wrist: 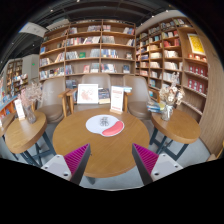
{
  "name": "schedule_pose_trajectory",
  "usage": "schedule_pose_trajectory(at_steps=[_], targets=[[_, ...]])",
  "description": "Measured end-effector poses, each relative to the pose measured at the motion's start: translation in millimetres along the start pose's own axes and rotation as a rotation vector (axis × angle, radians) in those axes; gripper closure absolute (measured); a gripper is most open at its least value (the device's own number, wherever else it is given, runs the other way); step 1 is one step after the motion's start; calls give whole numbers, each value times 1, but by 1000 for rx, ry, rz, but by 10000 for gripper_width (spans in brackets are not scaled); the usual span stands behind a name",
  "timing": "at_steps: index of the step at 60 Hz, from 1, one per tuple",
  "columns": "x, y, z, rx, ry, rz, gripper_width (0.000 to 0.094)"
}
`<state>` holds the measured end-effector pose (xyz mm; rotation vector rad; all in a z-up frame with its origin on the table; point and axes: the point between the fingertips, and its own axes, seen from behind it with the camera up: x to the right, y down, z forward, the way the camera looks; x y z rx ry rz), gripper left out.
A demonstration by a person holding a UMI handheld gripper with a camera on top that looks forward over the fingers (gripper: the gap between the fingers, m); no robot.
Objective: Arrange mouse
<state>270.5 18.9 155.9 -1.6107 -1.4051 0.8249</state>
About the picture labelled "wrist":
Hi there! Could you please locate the white hanging ceiling sign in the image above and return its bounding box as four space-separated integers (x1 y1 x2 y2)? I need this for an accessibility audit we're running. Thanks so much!
18 21 49 38

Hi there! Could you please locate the white framed floral picture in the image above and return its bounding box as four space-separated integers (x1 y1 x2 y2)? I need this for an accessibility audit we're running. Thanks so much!
76 83 100 105

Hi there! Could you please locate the white mouse pad red rest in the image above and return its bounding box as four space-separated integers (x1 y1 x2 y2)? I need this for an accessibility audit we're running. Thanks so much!
85 114 125 138

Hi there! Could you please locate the low book display table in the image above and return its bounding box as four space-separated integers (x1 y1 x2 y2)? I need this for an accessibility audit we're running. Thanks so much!
0 77 18 118

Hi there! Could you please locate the tall curved wooden bookshelf unit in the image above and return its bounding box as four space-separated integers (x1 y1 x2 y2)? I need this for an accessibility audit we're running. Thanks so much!
134 14 212 116

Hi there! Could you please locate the glass vase with dried flowers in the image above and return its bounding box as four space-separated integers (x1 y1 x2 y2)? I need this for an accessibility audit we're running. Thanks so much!
158 73 186 122

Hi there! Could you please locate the round wooden side table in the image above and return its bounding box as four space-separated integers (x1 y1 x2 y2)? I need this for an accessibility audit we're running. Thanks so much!
0 112 17 138
4 110 56 166
148 108 202 162

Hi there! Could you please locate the white sign on wooden stand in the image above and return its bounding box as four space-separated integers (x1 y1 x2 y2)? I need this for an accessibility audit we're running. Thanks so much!
109 85 125 115

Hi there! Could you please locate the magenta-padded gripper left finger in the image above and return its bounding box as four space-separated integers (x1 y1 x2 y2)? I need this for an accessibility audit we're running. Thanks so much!
41 143 92 186

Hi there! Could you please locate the glass vase with pink flowers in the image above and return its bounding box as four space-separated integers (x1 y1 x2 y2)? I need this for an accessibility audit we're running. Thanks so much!
18 81 43 125

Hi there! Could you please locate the small distant bookshelf unit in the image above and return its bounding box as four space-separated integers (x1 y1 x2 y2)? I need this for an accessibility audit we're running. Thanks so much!
6 58 30 96

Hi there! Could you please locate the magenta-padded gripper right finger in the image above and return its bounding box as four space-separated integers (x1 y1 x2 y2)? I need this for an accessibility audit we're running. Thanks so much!
131 143 184 186

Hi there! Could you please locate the taupe armchair with wooden arms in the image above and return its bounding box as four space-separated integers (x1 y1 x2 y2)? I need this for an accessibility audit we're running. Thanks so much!
65 73 113 113
123 74 153 121
36 77 71 124

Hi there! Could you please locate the wide wooden bookshelf unit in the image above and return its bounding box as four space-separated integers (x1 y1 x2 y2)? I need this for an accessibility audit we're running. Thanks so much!
38 19 137 81

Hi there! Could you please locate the stack of colourful magazines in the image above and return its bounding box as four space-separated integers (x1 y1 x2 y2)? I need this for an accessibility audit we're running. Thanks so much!
146 100 166 114

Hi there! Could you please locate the dark blue book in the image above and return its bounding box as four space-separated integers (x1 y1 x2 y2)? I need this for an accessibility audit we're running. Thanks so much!
97 87 111 105

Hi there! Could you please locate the small white table sign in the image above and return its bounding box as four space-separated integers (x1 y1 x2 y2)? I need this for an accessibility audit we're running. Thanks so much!
13 98 26 121

